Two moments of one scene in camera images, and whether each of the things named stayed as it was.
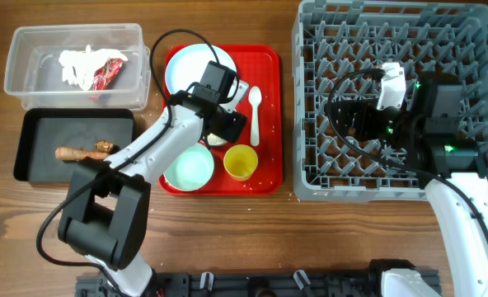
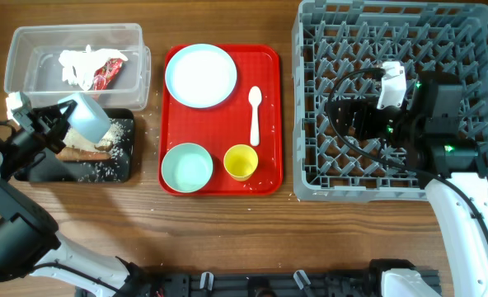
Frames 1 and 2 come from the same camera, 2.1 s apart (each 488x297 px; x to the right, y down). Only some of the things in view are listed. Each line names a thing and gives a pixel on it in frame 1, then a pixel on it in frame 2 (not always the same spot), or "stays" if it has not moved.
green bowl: (192, 170) stays
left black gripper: (232, 129) to (49, 134)
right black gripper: (366, 110) stays
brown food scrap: (104, 145) stays
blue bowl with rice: (214, 140) to (89, 119)
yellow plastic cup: (241, 162) stays
